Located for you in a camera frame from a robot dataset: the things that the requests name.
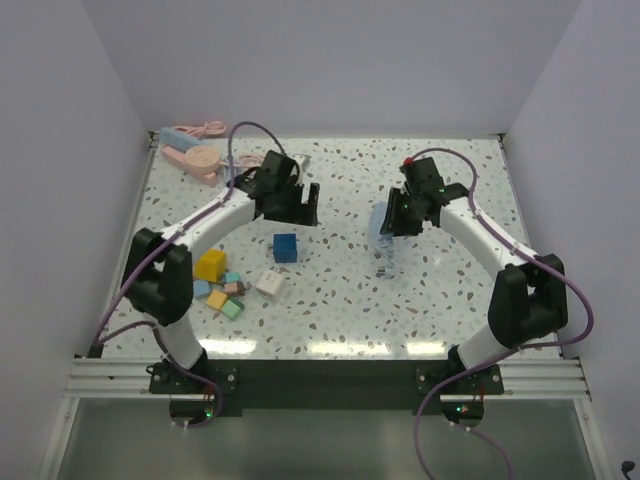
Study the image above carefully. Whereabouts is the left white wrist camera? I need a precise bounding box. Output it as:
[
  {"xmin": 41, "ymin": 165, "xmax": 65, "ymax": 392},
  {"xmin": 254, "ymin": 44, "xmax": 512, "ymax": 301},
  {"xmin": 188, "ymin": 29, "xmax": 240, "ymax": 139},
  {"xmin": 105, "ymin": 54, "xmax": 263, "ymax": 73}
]
[{"xmin": 293, "ymin": 154, "xmax": 312, "ymax": 179}]

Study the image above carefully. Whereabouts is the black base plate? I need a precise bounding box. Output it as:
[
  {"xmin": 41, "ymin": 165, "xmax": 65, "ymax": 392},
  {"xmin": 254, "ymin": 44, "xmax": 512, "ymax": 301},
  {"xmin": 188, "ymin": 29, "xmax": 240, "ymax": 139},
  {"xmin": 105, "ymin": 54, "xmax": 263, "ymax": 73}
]
[{"xmin": 146, "ymin": 359, "xmax": 505, "ymax": 426}]

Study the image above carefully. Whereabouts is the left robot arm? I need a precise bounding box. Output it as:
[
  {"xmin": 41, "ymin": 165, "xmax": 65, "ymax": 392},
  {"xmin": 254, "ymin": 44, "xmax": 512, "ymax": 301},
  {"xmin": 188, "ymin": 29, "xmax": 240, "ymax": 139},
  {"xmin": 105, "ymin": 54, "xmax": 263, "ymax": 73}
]
[{"xmin": 122, "ymin": 151, "xmax": 320, "ymax": 392}]

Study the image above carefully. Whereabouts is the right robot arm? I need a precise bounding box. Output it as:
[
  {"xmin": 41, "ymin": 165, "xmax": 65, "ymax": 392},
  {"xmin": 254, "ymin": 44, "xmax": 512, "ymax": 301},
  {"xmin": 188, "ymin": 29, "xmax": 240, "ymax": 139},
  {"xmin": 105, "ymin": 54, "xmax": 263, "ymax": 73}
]
[{"xmin": 380, "ymin": 157, "xmax": 568, "ymax": 393}]

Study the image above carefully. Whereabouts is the blue power strip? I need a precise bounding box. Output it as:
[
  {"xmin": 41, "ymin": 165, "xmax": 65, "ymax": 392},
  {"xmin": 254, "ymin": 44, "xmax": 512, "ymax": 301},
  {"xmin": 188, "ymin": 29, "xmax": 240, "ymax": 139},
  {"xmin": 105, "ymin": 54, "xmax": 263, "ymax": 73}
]
[{"xmin": 159, "ymin": 127, "xmax": 202, "ymax": 152}]

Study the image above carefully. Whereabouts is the yellow and blue cube socket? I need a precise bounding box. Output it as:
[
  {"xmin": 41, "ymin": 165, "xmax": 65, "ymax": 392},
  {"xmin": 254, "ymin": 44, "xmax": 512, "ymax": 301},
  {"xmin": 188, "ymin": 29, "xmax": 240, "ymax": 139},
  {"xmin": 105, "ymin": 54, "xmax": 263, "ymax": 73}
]
[{"xmin": 368, "ymin": 202, "xmax": 387, "ymax": 245}]

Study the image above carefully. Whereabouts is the white cube adapter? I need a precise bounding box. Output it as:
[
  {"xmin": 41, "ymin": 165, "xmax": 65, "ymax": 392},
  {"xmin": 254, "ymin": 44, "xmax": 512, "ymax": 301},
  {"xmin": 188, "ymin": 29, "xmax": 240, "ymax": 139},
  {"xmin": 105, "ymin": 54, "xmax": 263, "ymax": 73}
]
[{"xmin": 255, "ymin": 270, "xmax": 285, "ymax": 301}]

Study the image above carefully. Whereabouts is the blue cube adapter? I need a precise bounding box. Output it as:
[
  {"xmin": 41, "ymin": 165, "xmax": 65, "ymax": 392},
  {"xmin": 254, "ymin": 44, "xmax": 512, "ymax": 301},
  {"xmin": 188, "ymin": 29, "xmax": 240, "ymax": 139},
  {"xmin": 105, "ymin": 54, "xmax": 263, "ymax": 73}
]
[{"xmin": 272, "ymin": 233, "xmax": 298, "ymax": 264}]

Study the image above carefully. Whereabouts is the pink strip cord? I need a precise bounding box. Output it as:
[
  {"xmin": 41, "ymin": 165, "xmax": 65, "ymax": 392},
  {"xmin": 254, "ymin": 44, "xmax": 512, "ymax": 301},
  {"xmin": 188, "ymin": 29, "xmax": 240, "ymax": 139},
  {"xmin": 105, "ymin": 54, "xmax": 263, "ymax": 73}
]
[{"xmin": 172, "ymin": 119, "xmax": 229, "ymax": 141}]

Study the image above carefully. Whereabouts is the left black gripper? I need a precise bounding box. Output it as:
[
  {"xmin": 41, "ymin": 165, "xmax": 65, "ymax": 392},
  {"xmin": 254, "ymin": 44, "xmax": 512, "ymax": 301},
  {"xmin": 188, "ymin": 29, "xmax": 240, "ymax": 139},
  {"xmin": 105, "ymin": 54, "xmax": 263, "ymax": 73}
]
[{"xmin": 264, "ymin": 178, "xmax": 317, "ymax": 225}]

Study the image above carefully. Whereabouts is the pink power strip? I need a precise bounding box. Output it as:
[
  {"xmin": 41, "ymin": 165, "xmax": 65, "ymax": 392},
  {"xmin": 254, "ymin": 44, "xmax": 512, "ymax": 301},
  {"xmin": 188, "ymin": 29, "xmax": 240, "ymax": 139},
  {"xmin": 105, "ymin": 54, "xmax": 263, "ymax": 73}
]
[{"xmin": 161, "ymin": 145, "xmax": 222, "ymax": 186}]

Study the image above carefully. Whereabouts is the blue cube socket cord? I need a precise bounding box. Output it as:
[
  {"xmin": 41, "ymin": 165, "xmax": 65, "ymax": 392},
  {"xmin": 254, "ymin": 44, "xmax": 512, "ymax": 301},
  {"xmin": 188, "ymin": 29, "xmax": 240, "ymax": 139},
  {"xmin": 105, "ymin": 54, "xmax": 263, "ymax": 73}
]
[{"xmin": 374, "ymin": 237, "xmax": 399, "ymax": 280}]

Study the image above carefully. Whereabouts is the aluminium frame rail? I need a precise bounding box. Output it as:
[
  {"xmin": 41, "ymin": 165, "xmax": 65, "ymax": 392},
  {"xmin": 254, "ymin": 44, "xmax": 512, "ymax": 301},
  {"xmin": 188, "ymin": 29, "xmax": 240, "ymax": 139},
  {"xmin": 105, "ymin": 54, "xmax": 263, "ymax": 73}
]
[{"xmin": 64, "ymin": 358, "xmax": 591, "ymax": 400}]

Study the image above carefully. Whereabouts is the peach cube socket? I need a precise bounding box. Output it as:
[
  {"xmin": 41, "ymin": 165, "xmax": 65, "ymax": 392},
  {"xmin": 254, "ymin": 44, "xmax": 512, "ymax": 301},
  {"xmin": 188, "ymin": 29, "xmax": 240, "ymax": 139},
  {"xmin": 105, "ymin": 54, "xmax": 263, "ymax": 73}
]
[{"xmin": 184, "ymin": 145, "xmax": 221, "ymax": 175}]

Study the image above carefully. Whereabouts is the green plug adapter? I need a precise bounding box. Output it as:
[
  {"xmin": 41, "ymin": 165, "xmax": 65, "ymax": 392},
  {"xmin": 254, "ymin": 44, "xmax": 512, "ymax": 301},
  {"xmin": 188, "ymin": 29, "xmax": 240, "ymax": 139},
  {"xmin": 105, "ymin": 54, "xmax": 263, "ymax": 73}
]
[{"xmin": 220, "ymin": 298, "xmax": 245, "ymax": 321}]

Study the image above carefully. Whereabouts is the yellow cube adapter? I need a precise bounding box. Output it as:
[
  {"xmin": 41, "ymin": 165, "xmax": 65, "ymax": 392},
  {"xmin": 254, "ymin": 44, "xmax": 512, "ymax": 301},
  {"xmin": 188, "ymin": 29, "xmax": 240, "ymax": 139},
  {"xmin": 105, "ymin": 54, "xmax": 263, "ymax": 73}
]
[{"xmin": 193, "ymin": 249, "xmax": 227, "ymax": 283}]

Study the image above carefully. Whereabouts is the teal plug adapter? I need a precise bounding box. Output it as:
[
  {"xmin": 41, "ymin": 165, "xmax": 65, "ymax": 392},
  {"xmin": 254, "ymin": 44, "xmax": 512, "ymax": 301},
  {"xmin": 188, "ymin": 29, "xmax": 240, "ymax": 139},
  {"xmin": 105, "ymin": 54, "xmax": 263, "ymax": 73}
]
[{"xmin": 223, "ymin": 272, "xmax": 242, "ymax": 284}]

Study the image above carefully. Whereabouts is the mauve plug adapter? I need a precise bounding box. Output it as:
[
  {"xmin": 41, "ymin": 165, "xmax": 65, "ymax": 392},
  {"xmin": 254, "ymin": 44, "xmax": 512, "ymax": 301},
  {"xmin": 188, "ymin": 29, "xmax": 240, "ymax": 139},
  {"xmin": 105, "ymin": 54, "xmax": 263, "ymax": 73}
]
[{"xmin": 223, "ymin": 281, "xmax": 246, "ymax": 297}]

